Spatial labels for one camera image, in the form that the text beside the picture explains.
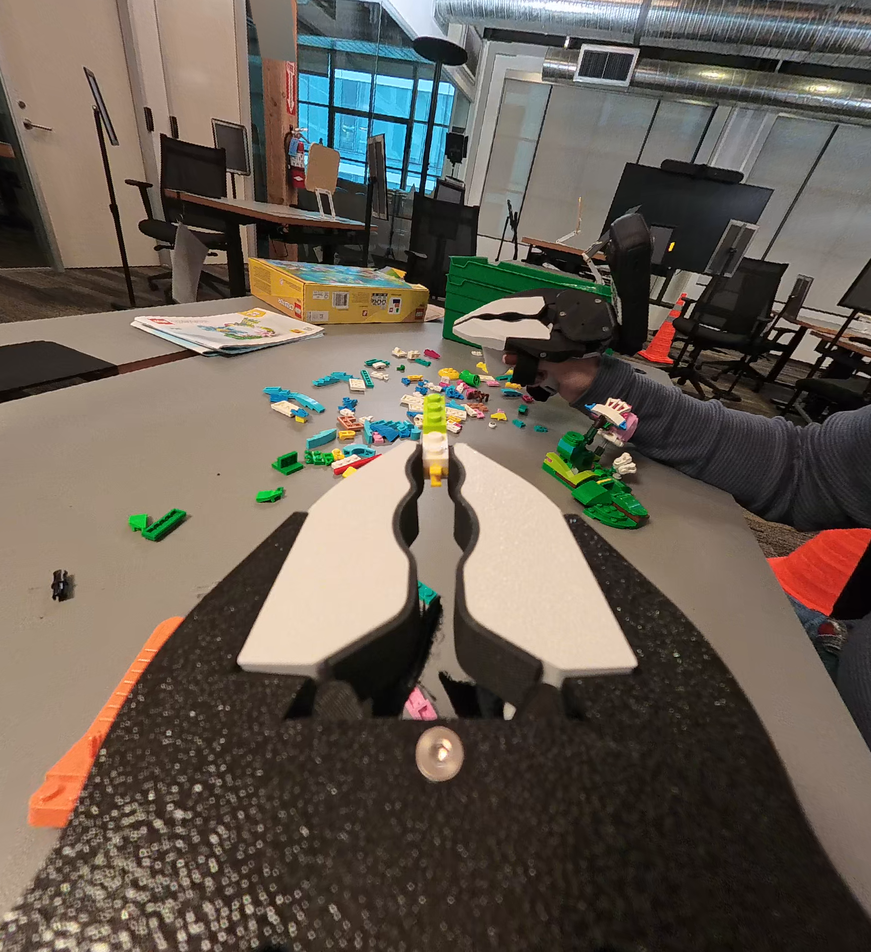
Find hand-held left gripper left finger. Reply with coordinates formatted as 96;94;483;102
236;442;445;702

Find green lego flower model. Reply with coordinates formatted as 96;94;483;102
541;398;650;531

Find orange traffic cone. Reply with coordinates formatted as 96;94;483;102
766;528;871;618
639;292;689;365

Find white and yellow lego assembly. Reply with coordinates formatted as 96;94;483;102
420;433;453;488

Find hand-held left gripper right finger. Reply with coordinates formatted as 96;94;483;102
452;441;640;705

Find large black screen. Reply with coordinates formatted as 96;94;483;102
602;162;776;272

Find grey framed desk monitor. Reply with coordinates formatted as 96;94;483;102
211;118;252;178

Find white hanging sheet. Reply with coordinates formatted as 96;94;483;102
171;223;206;304

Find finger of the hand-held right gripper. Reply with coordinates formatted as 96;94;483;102
464;315;553;351
452;292;557;324

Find orange brick separator tool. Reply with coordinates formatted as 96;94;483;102
28;615;185;829

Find wooden office desk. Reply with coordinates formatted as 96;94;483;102
164;189;377;298

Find tablet on black floor stand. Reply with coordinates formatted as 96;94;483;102
82;67;139;309

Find silver ventilation duct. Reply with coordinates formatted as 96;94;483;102
434;0;871;123

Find black floor lamp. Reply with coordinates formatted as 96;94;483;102
411;36;470;196

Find stack of green plastic bins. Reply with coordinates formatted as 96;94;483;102
443;255;615;347

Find white air vent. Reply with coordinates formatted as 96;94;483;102
574;43;640;87

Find person's jeans leg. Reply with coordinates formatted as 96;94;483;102
785;595;849;670

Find person's right forearm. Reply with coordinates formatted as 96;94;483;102
591;356;871;533

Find person's right hand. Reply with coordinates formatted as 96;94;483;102
547;353;607;407

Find cardboard sign on white stand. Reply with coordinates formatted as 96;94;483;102
305;143;342;218

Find stack of instruction booklets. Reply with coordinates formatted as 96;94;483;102
130;308;326;358

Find pile of loose lego pieces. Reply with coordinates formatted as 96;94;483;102
263;344;549;477

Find yellow cardboard lego box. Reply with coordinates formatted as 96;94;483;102
248;256;430;325

